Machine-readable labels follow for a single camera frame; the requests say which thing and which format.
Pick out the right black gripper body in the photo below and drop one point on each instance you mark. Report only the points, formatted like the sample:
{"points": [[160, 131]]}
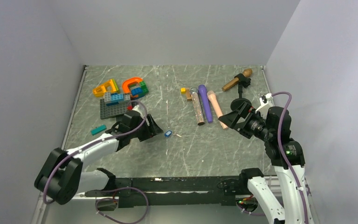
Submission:
{"points": [[247, 128]]}

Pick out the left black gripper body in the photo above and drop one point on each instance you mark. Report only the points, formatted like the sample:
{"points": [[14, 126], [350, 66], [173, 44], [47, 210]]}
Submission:
{"points": [[138, 133]]}

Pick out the blue key tag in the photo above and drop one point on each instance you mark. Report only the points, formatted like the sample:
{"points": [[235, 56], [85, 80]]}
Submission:
{"points": [[168, 134]]}

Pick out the orange lego window piece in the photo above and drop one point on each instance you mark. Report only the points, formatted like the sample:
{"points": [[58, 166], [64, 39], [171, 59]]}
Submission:
{"points": [[108, 86]]}

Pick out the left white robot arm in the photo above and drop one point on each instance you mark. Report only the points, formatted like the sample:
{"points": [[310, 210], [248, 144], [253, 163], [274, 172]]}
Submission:
{"points": [[62, 176]]}

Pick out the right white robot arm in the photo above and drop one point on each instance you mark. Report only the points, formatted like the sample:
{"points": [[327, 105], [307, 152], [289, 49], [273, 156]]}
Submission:
{"points": [[286, 157]]}

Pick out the dark grey lego baseplate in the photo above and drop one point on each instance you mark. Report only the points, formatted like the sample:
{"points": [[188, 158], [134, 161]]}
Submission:
{"points": [[111, 111]]}

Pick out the blue grey lego stack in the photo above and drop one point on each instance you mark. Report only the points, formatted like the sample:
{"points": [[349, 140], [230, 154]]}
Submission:
{"points": [[115, 98]]}

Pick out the green blue lego bricks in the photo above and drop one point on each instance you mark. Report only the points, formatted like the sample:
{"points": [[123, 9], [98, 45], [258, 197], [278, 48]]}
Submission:
{"points": [[139, 90]]}

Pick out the orange lego arch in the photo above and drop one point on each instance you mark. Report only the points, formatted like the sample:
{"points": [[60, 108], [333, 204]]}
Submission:
{"points": [[129, 83]]}

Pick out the pink microphone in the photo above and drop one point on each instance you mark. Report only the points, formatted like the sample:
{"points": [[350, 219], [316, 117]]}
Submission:
{"points": [[213, 100]]}

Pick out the teal lego brick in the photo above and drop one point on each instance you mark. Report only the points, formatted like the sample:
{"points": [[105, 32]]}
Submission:
{"points": [[98, 130]]}

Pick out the black microphone stand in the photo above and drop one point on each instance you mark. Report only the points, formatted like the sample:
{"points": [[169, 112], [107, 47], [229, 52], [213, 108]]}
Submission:
{"points": [[242, 92]]}

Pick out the purple microphone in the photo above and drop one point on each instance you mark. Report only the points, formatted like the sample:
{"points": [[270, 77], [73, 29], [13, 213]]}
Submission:
{"points": [[203, 93]]}

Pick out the gold microphone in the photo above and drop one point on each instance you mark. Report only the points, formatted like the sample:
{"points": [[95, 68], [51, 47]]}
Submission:
{"points": [[236, 80]]}

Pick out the glitter microphone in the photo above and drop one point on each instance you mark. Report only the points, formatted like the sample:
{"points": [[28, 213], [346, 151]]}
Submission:
{"points": [[197, 106]]}

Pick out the brown small block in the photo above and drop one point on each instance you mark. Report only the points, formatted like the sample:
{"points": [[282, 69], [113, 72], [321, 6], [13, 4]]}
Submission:
{"points": [[188, 95]]}

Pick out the yellow cube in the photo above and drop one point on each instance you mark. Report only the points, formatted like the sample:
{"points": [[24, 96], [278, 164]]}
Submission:
{"points": [[183, 91]]}

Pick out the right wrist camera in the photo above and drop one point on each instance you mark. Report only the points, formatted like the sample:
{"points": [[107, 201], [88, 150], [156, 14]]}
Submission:
{"points": [[266, 102]]}

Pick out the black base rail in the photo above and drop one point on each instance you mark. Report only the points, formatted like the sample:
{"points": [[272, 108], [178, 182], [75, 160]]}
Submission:
{"points": [[222, 190]]}

